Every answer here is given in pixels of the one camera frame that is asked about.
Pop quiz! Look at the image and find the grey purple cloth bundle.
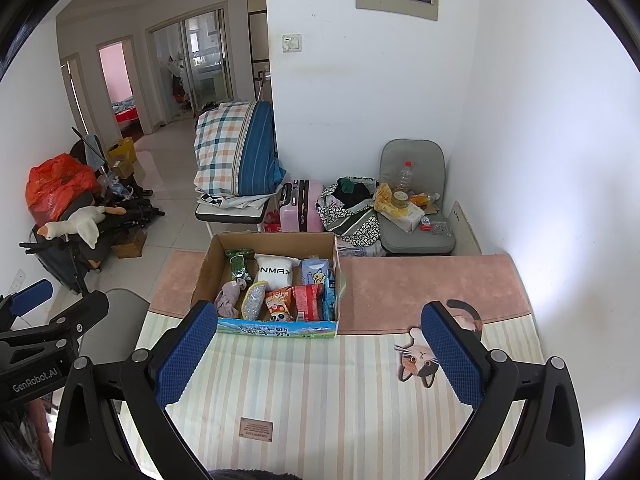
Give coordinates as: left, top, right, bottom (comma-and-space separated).
215, 280, 248, 319

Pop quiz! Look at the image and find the black white patterned bag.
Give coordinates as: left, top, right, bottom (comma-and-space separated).
317, 176, 387, 257

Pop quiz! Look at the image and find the clear plastic bottle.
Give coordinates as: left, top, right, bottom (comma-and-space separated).
397, 161, 416, 194

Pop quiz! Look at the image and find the black folded stroller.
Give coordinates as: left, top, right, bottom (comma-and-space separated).
20, 140, 167, 297

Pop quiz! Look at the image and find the red snack packet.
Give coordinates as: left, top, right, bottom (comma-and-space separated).
292, 284, 325, 321

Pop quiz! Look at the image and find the grey cushioned chair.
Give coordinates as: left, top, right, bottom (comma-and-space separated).
378, 139, 457, 256

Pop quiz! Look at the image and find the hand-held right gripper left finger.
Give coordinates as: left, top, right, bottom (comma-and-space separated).
52, 300, 219, 480

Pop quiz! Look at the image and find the yellow mesh scrubber packet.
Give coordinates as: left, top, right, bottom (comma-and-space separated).
241, 282, 269, 321

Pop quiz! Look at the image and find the white pouch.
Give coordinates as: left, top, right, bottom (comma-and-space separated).
254, 254, 301, 289

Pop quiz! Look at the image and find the narrow blue packet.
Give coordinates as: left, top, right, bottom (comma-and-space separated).
322, 275, 337, 321

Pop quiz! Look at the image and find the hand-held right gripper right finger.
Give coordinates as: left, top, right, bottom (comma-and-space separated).
420, 301, 586, 480

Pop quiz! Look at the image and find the orange plastic bag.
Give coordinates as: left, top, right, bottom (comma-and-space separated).
26, 154, 101, 224

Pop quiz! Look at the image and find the panda print snack packet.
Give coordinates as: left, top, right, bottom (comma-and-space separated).
264, 287, 296, 322

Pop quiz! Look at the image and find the light blue tissue packet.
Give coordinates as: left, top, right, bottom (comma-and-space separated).
300, 257, 334, 287

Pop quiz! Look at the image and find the yellow plastic bag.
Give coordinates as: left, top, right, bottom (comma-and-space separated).
375, 183, 401, 216

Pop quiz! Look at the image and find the green snack packet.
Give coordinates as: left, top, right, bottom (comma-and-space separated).
223, 249, 255, 284

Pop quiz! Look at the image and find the pink suitcase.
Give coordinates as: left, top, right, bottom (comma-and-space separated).
279, 179, 325, 234

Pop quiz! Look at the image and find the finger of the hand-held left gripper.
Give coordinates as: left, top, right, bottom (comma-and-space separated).
10, 279, 55, 317
47, 290, 110, 343

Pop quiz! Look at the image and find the white tissue pack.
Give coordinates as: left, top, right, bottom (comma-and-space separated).
387, 205, 426, 234

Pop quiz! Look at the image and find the white goose plush toy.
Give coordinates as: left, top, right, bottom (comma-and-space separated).
39, 206, 106, 250

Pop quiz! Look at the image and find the white leaning board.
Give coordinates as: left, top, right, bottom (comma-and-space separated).
452, 201, 484, 256

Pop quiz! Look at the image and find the small brown cardboard box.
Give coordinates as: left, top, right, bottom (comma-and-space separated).
111, 230, 147, 260

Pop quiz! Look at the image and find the yellow box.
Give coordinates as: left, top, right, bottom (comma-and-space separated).
106, 137, 136, 179

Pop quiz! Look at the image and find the striped table mat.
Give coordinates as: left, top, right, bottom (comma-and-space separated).
120, 250, 547, 480

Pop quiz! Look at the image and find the folded plaid quilt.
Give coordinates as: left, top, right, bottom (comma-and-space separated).
194, 101, 287, 197

